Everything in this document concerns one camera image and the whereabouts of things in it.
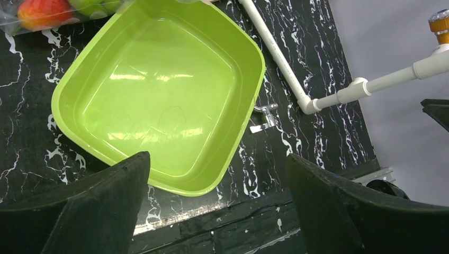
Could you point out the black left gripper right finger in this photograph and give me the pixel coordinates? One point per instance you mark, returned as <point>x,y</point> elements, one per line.
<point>337,215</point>

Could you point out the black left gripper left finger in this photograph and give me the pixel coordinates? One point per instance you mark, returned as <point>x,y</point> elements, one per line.
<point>96,214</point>

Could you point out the clear zip top bag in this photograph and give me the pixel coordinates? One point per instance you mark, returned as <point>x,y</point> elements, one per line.
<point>126,17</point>

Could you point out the green fake apple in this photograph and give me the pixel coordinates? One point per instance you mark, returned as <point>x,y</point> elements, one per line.
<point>96,9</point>

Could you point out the red fake apple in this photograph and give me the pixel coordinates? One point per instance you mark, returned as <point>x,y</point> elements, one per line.
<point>36,15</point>

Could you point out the lime green plastic basin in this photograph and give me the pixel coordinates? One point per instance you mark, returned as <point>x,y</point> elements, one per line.
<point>177,80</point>

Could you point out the orange tap valve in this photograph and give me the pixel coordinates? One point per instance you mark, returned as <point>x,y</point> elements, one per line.
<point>438,24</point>

